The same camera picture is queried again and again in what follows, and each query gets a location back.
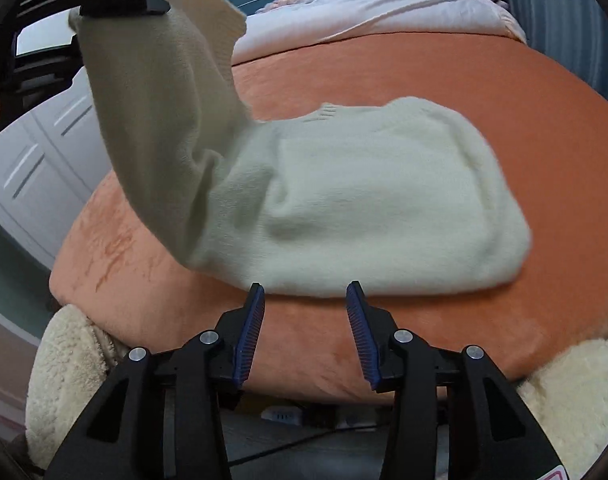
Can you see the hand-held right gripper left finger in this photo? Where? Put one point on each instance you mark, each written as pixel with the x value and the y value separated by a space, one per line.
pixel 246 340

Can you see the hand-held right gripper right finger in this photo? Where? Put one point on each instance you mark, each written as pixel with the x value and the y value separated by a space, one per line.
pixel 364 340

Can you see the cream knit cardigan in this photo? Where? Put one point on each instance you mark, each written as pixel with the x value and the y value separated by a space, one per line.
pixel 359 200

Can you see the white power strip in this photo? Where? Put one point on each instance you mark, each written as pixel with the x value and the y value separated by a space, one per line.
pixel 282 414

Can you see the white wardrobe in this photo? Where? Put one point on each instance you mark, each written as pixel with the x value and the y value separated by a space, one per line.
pixel 44 160

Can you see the pink ruffled pillow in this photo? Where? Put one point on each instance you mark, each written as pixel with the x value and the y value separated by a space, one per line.
pixel 291 2

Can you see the white duvet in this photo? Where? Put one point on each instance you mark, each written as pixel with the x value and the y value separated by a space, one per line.
pixel 374 15

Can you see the orange plush blanket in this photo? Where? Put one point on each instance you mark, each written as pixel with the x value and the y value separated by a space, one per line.
pixel 434 70

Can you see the grey-blue curtain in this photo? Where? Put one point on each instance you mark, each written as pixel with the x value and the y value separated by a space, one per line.
pixel 559 20

